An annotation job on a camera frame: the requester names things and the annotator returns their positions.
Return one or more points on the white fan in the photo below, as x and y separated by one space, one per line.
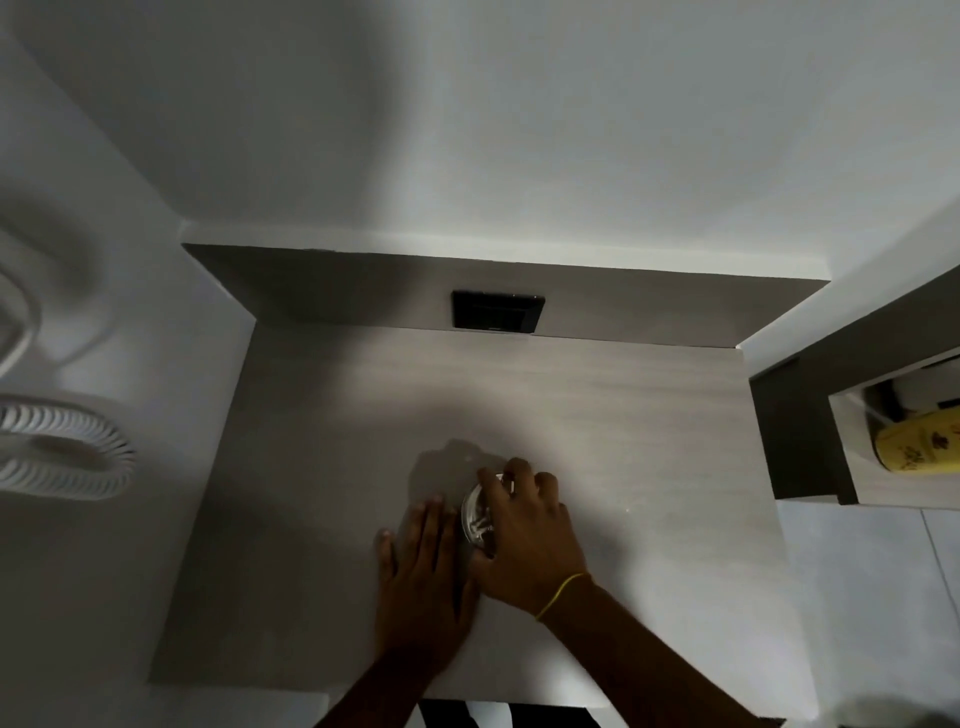
67 457

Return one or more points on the grey wooden shelf unit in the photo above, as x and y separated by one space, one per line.
799 427

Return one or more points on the black wall socket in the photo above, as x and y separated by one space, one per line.
497 311

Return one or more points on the person's right hand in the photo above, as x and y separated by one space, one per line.
532 551

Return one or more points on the person's left little finger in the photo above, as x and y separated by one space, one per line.
387 559

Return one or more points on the person's right forearm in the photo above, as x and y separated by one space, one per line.
660 664

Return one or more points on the yellow thread wristband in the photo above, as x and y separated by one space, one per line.
559 592

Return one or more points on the person's left forearm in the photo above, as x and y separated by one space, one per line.
382 694

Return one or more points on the person's right fingers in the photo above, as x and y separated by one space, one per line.
529 487

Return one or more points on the yellow bottle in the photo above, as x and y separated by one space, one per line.
919 446

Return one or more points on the person's left hand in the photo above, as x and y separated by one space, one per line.
420 607

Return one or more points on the small clear glass jar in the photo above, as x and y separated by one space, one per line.
475 517

